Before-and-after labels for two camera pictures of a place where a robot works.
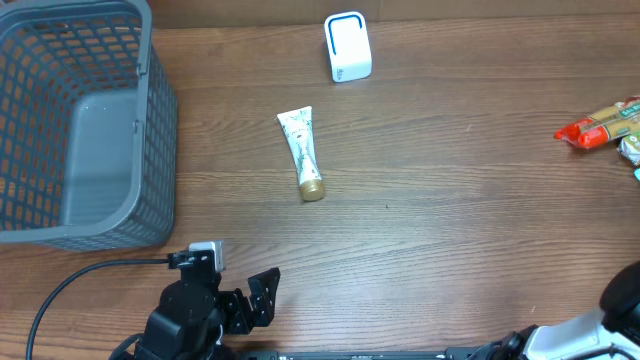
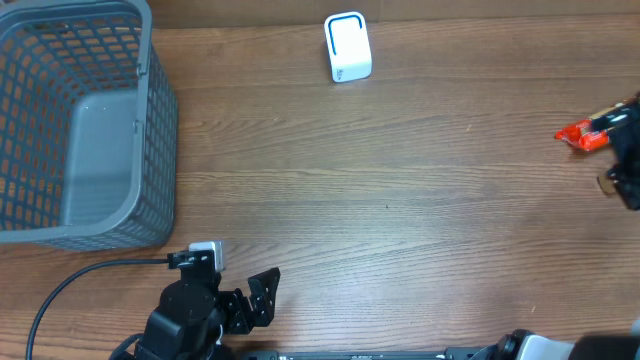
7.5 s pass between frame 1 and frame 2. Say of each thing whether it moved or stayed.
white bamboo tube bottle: moved
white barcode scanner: stayed
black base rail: stayed
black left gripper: stayed
